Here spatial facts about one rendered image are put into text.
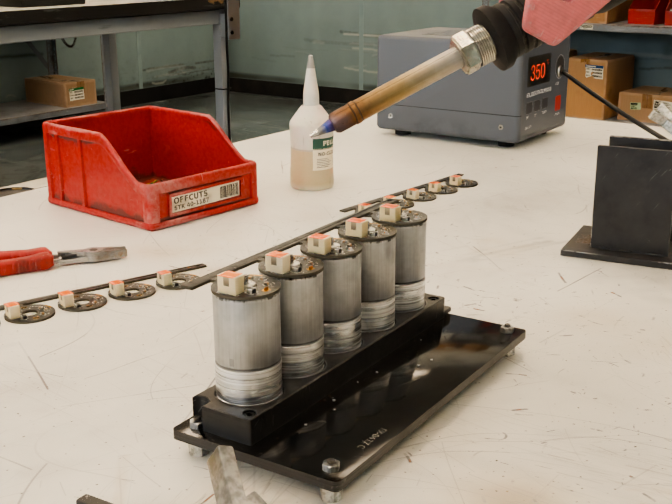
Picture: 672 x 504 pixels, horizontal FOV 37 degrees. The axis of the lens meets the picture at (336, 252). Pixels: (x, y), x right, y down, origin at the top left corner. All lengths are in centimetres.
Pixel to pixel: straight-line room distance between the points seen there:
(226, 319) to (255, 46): 621
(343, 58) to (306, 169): 538
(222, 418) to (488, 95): 61
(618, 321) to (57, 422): 27
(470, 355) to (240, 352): 12
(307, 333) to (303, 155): 39
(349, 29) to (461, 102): 516
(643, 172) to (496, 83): 34
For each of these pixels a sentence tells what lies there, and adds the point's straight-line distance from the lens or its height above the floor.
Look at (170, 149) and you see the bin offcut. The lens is 78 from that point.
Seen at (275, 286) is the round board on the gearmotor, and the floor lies 81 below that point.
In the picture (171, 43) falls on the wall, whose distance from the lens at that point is 644.
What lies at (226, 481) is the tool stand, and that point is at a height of 85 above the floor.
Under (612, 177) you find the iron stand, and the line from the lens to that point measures 60.
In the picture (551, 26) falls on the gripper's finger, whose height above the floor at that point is 90.
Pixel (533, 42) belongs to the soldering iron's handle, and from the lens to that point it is 37.
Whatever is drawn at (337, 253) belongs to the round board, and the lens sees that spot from 39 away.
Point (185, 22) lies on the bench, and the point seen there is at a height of 67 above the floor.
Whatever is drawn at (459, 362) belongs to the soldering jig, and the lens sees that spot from 42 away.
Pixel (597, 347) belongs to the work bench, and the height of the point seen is 75.
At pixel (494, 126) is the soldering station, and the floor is 77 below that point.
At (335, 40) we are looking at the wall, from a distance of 615.
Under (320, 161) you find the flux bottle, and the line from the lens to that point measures 75.
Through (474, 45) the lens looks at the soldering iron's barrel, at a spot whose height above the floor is 89.
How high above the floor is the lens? 93
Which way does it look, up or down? 17 degrees down
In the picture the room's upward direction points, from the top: straight up
